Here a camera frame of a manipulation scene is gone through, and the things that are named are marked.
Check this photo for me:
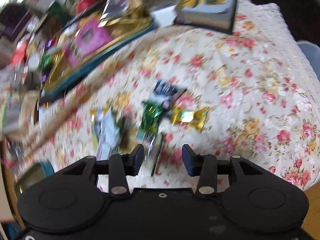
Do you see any white purple snack packet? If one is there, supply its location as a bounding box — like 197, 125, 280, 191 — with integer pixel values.
97, 108, 120, 160

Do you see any gold foil candy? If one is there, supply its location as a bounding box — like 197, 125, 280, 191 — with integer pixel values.
170, 106, 209, 132

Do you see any green foil candy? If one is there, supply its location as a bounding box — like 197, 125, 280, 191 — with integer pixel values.
136, 100, 164, 141

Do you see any dark blue snack packet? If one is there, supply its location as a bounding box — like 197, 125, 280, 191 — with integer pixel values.
150, 80, 187, 111

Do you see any silver yellow snack packet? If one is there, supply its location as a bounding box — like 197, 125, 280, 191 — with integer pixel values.
89, 107, 108, 151

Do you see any green plastic strip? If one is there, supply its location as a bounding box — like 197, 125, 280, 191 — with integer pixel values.
151, 133, 164, 177

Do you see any floral tablecloth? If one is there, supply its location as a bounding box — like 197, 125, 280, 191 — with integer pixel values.
12, 0, 319, 190

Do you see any gold teal empty tin tray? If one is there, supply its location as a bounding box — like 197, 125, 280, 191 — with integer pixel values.
14, 162, 55, 199

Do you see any gold teal snack tray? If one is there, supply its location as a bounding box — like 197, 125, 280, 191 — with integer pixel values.
40, 16, 155, 104

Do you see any brown paper bag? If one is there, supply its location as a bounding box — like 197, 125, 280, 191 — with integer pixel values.
1, 90, 39, 140

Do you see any pink snack packet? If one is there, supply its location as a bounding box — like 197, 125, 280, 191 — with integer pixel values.
63, 19, 113, 67

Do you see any card box yellow print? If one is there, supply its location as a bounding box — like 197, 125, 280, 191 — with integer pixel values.
174, 0, 237, 35

